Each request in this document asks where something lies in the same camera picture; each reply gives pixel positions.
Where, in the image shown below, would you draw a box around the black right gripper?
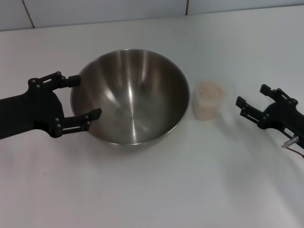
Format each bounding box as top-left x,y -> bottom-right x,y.
235,84 -> 304,150

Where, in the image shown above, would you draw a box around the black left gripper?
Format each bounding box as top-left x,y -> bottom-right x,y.
0,70 -> 103,141

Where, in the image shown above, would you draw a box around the white rice grains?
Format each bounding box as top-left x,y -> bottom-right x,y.
194,81 -> 226,120

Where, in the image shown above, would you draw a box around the clear plastic cup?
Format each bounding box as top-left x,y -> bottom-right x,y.
192,80 -> 228,121

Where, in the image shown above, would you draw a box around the stainless steel mixing bowl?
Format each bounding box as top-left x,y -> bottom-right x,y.
70,48 -> 190,152

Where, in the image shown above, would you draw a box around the reddish cable with silver plug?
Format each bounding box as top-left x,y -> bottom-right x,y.
281,134 -> 304,159

